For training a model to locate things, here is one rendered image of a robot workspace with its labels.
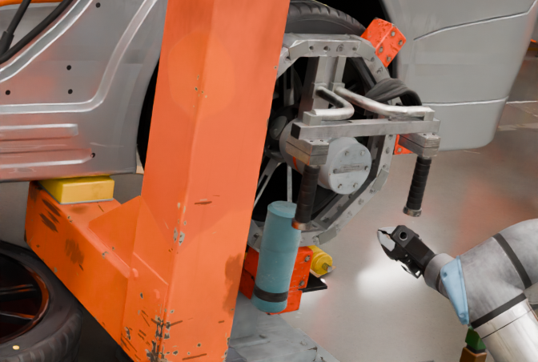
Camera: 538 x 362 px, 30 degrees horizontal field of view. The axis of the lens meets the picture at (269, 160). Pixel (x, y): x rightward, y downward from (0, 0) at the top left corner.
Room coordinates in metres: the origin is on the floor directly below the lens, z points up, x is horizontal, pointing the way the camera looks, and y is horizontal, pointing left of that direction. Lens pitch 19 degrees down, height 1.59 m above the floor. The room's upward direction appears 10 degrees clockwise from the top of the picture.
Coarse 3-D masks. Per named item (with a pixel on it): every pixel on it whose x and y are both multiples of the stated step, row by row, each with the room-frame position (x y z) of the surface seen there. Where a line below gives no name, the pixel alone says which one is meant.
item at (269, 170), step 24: (288, 72) 2.40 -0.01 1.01; (288, 96) 2.40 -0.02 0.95; (288, 120) 2.47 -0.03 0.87; (336, 120) 2.64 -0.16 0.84; (264, 144) 2.38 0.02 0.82; (264, 168) 2.38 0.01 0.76; (288, 168) 2.43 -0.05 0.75; (264, 192) 2.57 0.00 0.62; (288, 192) 2.44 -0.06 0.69; (264, 216) 2.42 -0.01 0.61
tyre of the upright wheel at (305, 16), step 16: (304, 0) 2.46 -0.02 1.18; (288, 16) 2.35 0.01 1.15; (304, 16) 2.38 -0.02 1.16; (320, 16) 2.41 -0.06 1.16; (336, 16) 2.44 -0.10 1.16; (288, 32) 2.36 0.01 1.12; (304, 32) 2.38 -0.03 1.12; (320, 32) 2.41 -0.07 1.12; (336, 32) 2.44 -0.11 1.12; (352, 32) 2.48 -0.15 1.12; (144, 112) 2.34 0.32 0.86; (144, 128) 2.33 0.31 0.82; (144, 144) 2.34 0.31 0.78; (144, 160) 2.36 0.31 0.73; (320, 208) 2.49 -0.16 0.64
